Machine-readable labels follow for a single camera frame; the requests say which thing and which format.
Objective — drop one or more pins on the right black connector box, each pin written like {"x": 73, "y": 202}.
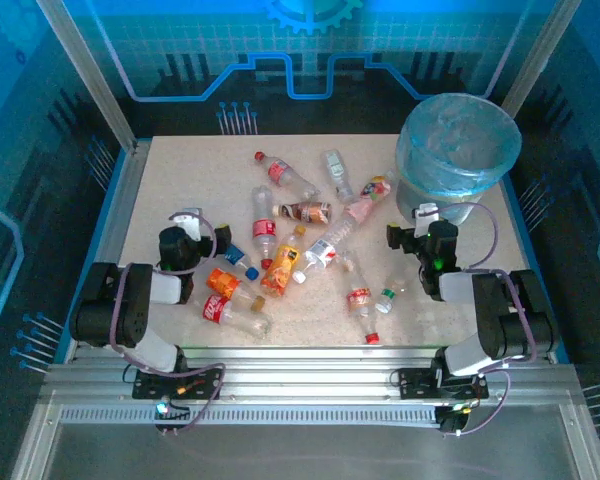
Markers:
{"x": 450, "y": 422}

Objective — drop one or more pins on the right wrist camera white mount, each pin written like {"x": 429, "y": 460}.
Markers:
{"x": 425, "y": 217}

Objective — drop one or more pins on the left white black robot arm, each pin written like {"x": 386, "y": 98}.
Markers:
{"x": 110, "y": 310}

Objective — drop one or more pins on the grey metal front panel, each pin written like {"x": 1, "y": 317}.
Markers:
{"x": 305, "y": 455}

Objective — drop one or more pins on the black connector box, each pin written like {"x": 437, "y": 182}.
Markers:
{"x": 450, "y": 422}
{"x": 167, "y": 427}

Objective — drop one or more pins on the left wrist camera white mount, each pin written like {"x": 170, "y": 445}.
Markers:
{"x": 192, "y": 225}

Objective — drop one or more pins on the aluminium front beam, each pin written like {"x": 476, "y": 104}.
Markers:
{"x": 305, "y": 380}

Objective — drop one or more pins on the green label bottle white cap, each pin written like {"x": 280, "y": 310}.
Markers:
{"x": 387, "y": 295}

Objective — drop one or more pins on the left black connector box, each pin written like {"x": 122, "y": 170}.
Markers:
{"x": 167, "y": 427}

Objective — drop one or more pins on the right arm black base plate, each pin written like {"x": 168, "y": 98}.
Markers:
{"x": 410, "y": 385}

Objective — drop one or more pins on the capless cola bottle red label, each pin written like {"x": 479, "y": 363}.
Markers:
{"x": 215, "y": 309}

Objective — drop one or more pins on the aluminium side rail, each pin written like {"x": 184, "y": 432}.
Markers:
{"x": 125, "y": 200}

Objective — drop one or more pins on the grey bin blue liner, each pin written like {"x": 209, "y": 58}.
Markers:
{"x": 455, "y": 140}

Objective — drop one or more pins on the clear cola bottle red cap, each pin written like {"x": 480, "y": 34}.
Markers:
{"x": 264, "y": 230}
{"x": 280, "y": 171}

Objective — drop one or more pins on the brown label drink bottle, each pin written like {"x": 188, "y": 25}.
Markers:
{"x": 307, "y": 212}

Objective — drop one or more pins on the aluminium frame post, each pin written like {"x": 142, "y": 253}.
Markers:
{"x": 97, "y": 85}
{"x": 540, "y": 50}

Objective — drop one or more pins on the orange label bottle brown cap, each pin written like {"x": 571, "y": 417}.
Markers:
{"x": 222, "y": 282}

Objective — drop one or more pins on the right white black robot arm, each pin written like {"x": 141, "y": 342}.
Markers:
{"x": 510, "y": 315}

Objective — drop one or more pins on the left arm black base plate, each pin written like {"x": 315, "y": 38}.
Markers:
{"x": 145, "y": 390}

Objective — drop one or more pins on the blue label bottle blue cap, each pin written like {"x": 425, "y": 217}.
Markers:
{"x": 236, "y": 256}

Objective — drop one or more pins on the clear bottle white label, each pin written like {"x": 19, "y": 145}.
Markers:
{"x": 335, "y": 167}

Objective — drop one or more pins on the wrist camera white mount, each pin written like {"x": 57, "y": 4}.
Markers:
{"x": 192, "y": 225}
{"x": 425, "y": 217}

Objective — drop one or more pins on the orange bottle yellow cap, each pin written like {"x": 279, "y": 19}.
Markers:
{"x": 280, "y": 267}

